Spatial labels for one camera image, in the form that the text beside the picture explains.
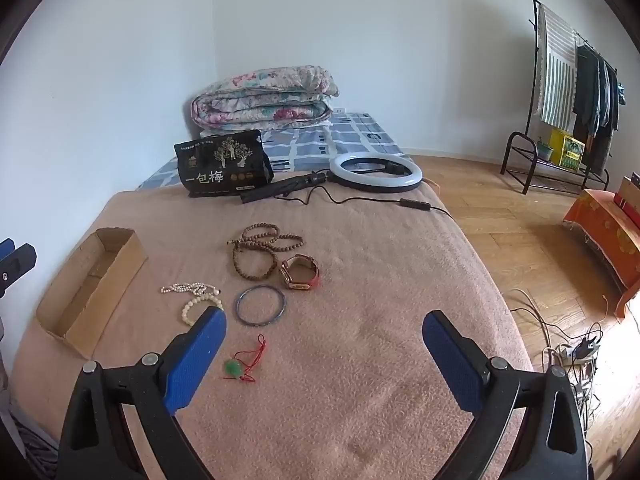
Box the small pearl bracelet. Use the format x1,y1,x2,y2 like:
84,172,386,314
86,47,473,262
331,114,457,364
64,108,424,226
160,282,222,297

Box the striped hanging towel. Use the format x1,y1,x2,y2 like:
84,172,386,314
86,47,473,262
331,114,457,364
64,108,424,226
535,4,578,131

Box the black ring light cable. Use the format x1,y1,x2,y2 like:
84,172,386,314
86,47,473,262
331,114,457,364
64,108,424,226
280,185,453,218

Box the white power strip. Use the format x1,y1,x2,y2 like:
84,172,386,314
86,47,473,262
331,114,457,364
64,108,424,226
555,340,601,367

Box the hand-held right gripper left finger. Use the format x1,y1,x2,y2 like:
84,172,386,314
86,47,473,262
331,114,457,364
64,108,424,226
55,306,227,480

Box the tangle of floor cables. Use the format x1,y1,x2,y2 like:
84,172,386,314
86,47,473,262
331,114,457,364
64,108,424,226
505,287,616,411

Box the orange patterned cloth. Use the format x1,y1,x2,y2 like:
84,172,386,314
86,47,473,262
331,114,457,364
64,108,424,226
562,189,640,318

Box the silver bangle ring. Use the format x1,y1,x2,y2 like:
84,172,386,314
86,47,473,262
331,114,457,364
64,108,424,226
235,285,287,328

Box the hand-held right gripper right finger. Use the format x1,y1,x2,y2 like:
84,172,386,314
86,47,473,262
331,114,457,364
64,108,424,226
422,310,591,480

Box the cream bead bracelet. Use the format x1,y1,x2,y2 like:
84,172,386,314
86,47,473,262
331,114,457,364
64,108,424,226
181,294,224,328

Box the pink blanket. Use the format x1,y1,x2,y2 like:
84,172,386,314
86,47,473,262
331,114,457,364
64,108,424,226
10,182,536,480

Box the brown cardboard box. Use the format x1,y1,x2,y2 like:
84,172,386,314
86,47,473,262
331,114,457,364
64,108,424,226
617,172,640,228

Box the white ring light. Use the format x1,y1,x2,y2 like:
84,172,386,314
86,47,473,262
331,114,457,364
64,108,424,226
327,152,423,192

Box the yellow box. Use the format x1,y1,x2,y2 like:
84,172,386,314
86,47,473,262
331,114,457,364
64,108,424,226
550,129,587,171

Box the black metal clothes rack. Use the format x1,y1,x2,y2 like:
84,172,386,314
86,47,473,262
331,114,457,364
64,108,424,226
501,0,626,196

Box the brown wooden bead necklace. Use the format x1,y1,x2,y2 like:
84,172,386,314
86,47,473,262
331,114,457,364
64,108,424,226
226,224,305,281

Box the blue checked bedsheet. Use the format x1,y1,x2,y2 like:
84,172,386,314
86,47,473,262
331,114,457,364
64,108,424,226
137,111,416,191

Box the black folded tripod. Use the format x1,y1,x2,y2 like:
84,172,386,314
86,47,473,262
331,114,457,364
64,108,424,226
240,171,328,204

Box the red strap wristwatch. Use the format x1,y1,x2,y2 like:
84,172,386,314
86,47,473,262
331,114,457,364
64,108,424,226
278,254,321,292

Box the folded floral quilt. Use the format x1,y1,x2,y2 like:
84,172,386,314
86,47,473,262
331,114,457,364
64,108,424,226
191,65,340,133

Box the black snack bag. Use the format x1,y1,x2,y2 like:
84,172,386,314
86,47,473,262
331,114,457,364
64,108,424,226
174,129,275,198

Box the green pendant with red cord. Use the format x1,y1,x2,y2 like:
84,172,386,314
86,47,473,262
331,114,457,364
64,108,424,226
222,335,267,382

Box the dark hanging clothes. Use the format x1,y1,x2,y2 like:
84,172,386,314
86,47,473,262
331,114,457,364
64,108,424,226
572,42,626,176

